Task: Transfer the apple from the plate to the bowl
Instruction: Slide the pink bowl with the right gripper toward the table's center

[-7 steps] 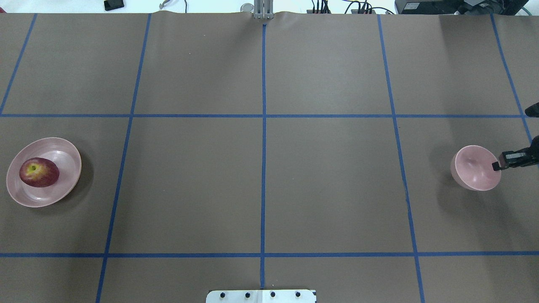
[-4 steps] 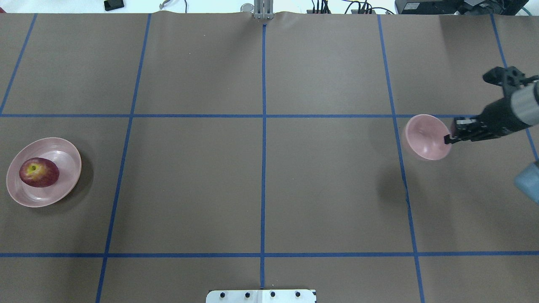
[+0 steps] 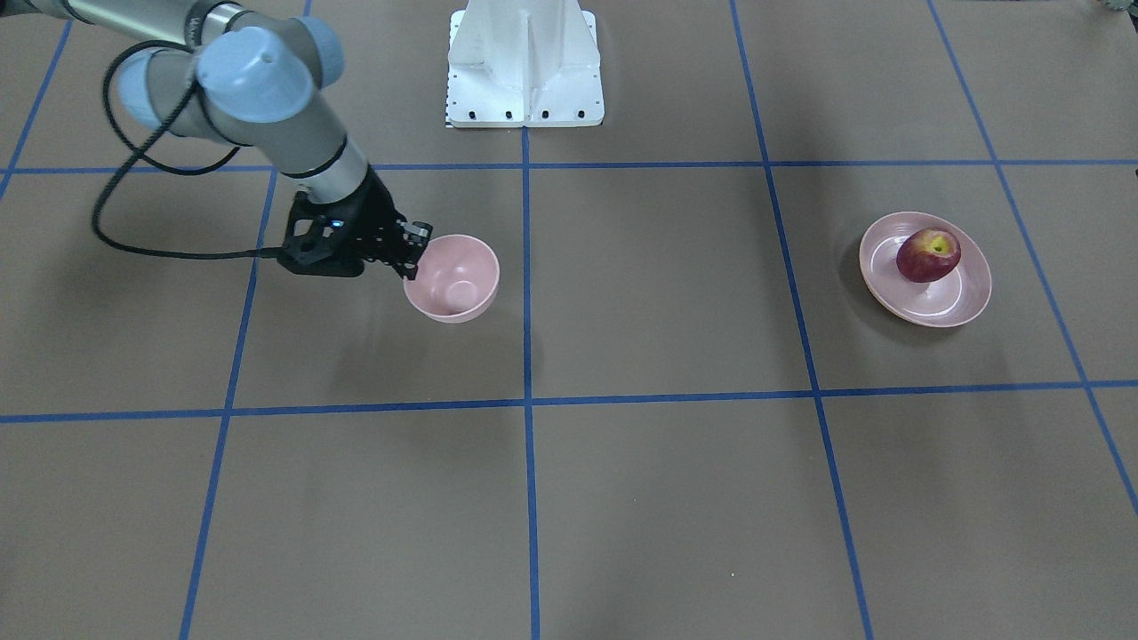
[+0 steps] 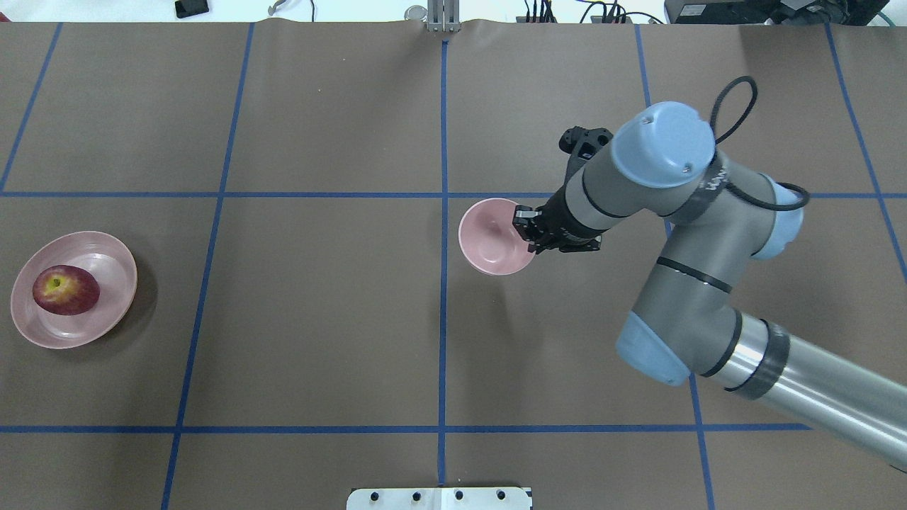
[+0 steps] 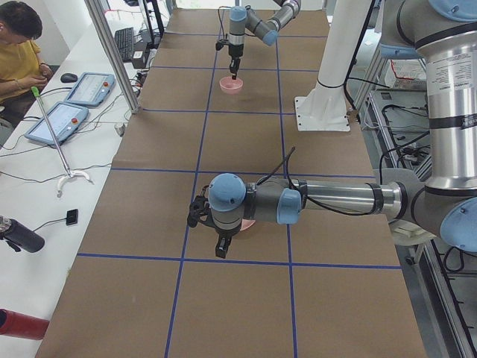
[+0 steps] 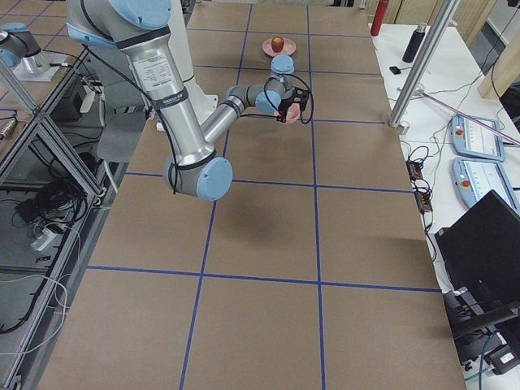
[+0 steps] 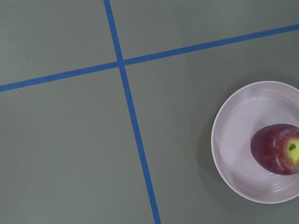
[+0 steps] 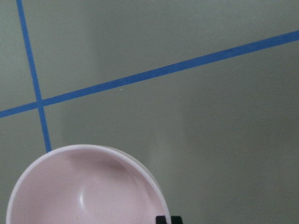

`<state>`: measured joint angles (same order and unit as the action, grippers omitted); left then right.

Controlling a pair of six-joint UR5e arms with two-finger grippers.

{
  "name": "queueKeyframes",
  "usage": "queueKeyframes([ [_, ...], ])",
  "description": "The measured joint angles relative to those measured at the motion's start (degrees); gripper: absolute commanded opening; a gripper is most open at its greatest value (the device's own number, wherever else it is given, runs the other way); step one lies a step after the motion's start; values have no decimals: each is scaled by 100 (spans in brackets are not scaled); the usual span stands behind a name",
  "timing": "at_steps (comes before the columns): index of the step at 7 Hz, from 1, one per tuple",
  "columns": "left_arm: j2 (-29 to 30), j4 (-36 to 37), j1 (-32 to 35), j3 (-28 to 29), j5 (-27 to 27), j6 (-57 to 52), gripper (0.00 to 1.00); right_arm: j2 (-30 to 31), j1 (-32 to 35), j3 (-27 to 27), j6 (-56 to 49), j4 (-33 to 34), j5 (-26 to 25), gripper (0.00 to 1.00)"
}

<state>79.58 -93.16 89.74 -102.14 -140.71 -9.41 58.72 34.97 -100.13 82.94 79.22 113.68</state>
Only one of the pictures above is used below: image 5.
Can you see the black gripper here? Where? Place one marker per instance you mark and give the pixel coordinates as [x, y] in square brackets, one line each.
[235, 52]
[224, 234]

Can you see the pink bowl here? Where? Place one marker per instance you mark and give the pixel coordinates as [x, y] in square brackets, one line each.
[230, 85]

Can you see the pink plate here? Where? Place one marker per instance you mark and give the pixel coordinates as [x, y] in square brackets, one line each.
[246, 224]

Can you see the brown paper table cover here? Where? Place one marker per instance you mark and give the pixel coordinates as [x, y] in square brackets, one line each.
[145, 285]

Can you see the black keyboard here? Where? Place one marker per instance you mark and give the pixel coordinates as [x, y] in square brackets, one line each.
[124, 39]

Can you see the blue teach pendant far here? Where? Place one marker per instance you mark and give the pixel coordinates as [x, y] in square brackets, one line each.
[91, 89]

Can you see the blue teach pendant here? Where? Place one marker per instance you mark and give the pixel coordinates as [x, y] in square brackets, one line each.
[65, 119]
[91, 89]

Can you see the small black square device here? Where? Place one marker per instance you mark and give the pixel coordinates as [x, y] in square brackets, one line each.
[72, 217]

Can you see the black computer mouse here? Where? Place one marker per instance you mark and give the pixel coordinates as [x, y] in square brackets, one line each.
[68, 77]

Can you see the blue teach pendant near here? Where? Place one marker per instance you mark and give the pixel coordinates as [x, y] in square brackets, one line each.
[65, 119]

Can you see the black water bottle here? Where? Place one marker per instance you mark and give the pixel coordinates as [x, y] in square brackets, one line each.
[19, 237]

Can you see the person in yellow shirt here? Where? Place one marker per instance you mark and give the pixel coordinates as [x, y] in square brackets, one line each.
[21, 65]

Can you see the red cylinder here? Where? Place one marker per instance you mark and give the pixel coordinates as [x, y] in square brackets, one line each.
[22, 326]

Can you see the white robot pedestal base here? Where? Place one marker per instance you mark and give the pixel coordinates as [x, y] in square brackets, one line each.
[325, 107]

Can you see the aluminium frame post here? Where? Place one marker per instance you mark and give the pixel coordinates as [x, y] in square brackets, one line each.
[106, 38]

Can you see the grabber stick green handle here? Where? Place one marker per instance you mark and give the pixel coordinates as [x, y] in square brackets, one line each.
[70, 173]

